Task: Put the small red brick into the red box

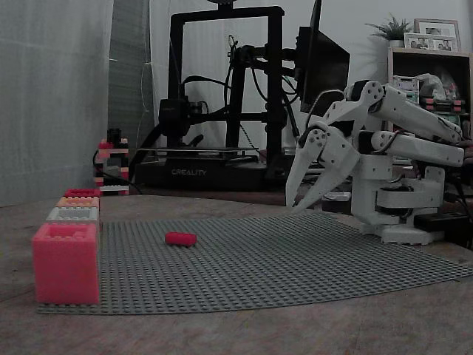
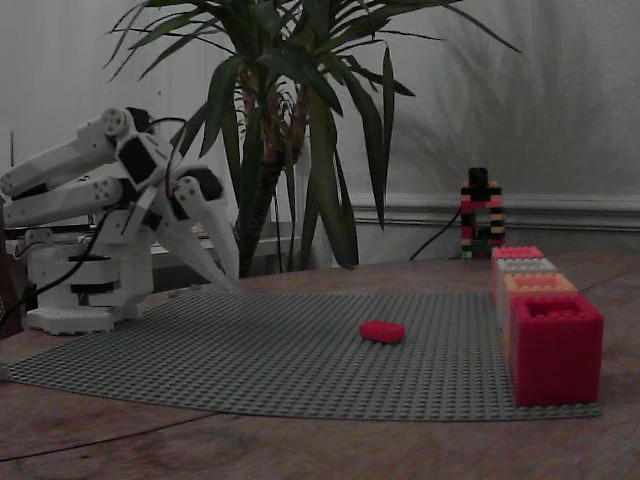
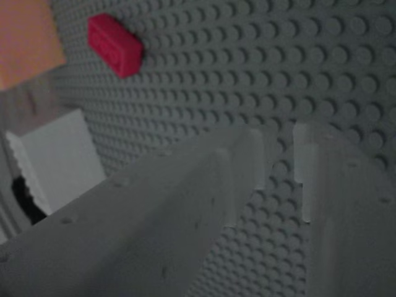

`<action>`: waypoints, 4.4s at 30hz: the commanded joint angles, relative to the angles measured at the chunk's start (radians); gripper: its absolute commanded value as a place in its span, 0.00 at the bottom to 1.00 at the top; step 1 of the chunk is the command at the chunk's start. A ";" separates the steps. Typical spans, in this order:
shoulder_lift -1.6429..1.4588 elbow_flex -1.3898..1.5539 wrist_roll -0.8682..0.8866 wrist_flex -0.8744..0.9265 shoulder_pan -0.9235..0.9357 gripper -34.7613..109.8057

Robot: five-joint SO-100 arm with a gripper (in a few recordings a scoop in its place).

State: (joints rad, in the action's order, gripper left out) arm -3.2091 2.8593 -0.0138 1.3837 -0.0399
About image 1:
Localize red Lego brick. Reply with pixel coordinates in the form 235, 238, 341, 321
164, 231, 197, 247

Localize grey Lego baseplate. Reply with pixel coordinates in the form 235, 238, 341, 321
36, 211, 473, 315

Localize red lego box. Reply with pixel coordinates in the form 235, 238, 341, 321
64, 188, 101, 198

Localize orange lego box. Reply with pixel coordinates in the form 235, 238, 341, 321
55, 196, 101, 209

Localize white lego box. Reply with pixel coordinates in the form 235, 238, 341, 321
47, 206, 101, 225

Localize large pink lego box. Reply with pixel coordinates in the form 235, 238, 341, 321
32, 223, 101, 305

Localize black computer monitor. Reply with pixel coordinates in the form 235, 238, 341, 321
296, 0, 351, 118

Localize black Creality 3D printer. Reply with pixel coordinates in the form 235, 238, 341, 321
133, 0, 302, 192

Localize clear plastic bag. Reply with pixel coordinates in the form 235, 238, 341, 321
416, 72, 461, 101

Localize wooden shelf unit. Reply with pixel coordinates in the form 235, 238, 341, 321
386, 47, 473, 166

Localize green potted plant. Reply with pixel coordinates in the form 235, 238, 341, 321
365, 13, 413, 48

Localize black power strip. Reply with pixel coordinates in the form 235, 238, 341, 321
413, 211, 473, 234

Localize grey curtain panel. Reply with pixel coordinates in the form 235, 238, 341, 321
108, 0, 155, 149

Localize small white photo frame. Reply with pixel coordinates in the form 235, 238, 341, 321
403, 32, 459, 53

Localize large white photo frame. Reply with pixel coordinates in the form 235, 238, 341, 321
413, 18, 461, 38

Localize Lego tower with camera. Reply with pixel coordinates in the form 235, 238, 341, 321
93, 127, 130, 196

